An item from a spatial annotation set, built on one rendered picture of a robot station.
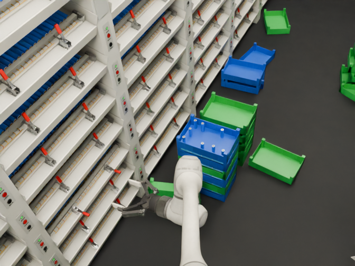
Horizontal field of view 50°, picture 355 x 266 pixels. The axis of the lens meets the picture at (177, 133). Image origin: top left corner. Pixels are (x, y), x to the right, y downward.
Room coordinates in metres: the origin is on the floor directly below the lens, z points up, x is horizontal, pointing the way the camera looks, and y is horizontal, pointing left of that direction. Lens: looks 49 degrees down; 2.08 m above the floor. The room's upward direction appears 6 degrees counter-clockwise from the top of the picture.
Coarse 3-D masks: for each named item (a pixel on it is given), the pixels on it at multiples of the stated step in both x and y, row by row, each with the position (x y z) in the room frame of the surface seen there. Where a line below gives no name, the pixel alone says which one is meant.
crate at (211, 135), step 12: (192, 120) 1.51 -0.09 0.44; (204, 120) 1.49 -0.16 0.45; (192, 132) 1.46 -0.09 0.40; (204, 132) 1.45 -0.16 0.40; (216, 132) 1.44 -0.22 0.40; (228, 132) 1.42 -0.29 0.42; (180, 144) 1.35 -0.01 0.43; (192, 144) 1.37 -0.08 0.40; (204, 144) 1.36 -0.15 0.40; (216, 144) 1.35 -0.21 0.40; (228, 144) 1.34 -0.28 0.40; (216, 156) 1.24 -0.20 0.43; (228, 156) 1.23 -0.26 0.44
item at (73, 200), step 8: (112, 152) 1.26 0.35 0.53; (104, 160) 1.21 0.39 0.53; (96, 168) 1.16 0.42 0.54; (96, 176) 1.13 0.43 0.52; (88, 184) 1.08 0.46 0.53; (80, 192) 1.03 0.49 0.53; (72, 200) 0.99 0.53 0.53; (64, 208) 0.95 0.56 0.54; (56, 224) 0.87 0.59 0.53; (48, 232) 0.84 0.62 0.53; (56, 232) 0.84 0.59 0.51
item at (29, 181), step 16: (96, 96) 1.30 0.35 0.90; (112, 96) 1.31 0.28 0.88; (80, 112) 1.20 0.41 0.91; (96, 112) 1.21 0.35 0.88; (64, 128) 1.10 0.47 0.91; (80, 128) 1.12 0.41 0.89; (48, 144) 1.02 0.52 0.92; (64, 144) 1.04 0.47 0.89; (32, 160) 0.94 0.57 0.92; (48, 160) 0.95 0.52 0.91; (64, 160) 0.98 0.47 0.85; (16, 176) 0.87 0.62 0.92; (32, 176) 0.89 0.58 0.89; (48, 176) 0.90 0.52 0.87; (32, 192) 0.82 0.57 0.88
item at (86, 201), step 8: (112, 144) 1.33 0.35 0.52; (120, 144) 1.32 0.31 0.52; (120, 152) 1.28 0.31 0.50; (128, 152) 1.30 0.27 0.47; (112, 160) 1.23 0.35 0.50; (120, 160) 1.23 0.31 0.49; (104, 176) 1.14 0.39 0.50; (96, 184) 1.09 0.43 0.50; (104, 184) 1.11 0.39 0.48; (88, 192) 1.05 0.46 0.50; (96, 192) 1.05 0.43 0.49; (80, 200) 1.01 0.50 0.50; (88, 200) 1.01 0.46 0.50; (80, 208) 0.96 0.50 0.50; (72, 216) 0.92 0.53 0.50; (80, 216) 0.94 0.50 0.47; (48, 224) 0.88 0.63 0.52; (64, 224) 0.89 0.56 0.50; (72, 224) 0.89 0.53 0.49; (64, 232) 0.85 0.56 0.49; (56, 240) 0.81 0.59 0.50
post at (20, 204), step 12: (0, 168) 0.78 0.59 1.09; (0, 180) 0.76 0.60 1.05; (12, 192) 0.77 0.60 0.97; (0, 204) 0.72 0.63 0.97; (12, 204) 0.75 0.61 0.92; (24, 204) 0.78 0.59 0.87; (12, 216) 0.73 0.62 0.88; (12, 228) 0.71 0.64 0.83; (36, 228) 0.77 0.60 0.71; (24, 240) 0.71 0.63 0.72; (48, 240) 0.77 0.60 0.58; (36, 252) 0.72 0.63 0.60; (48, 252) 0.75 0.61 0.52; (60, 252) 0.78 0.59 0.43; (48, 264) 0.72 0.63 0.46
